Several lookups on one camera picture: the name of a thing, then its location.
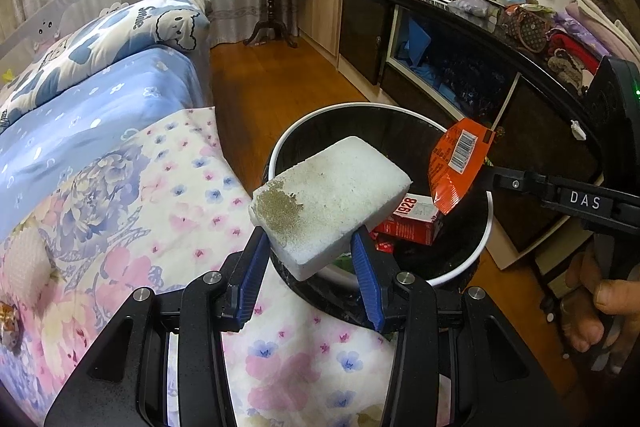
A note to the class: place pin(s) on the brown patterned handbag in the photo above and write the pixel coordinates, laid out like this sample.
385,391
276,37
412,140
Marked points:
530,29

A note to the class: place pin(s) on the white and red box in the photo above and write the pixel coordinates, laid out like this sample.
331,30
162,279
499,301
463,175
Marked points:
415,219

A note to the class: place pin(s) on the purple folded cloth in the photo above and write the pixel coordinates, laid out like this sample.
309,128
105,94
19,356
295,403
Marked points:
580,29

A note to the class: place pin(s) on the round trash bin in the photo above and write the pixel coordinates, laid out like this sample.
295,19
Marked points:
465,247

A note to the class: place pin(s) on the red cloth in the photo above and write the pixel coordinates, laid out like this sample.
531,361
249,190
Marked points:
567,44

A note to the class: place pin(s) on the floral quilt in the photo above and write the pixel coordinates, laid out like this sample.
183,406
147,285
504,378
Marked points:
125,232

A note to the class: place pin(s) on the person's right hand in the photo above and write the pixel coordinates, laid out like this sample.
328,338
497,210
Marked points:
582,307

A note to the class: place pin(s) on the small brown wrapper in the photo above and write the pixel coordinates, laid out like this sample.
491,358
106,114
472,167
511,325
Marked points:
9,324

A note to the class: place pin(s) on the blue cloth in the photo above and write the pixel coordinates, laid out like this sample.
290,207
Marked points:
417,42

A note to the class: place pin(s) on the orange snack wrapper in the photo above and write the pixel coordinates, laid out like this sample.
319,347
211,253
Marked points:
452,172

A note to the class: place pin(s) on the white sponge block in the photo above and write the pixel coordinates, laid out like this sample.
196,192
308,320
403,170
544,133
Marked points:
330,197

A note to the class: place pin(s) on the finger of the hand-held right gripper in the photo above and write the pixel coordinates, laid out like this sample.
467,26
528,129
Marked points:
530,189

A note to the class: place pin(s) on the clear plastic bag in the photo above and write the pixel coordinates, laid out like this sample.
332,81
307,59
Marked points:
472,7

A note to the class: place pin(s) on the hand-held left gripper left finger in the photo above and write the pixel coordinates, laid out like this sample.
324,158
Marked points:
255,272

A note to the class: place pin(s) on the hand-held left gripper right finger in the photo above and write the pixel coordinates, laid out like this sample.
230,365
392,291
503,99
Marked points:
367,277

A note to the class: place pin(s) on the blue and white patterned duvet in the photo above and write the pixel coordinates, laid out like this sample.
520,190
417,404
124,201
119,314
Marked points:
100,37

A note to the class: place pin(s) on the blue bed sheet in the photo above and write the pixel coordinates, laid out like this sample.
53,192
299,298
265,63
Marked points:
100,107

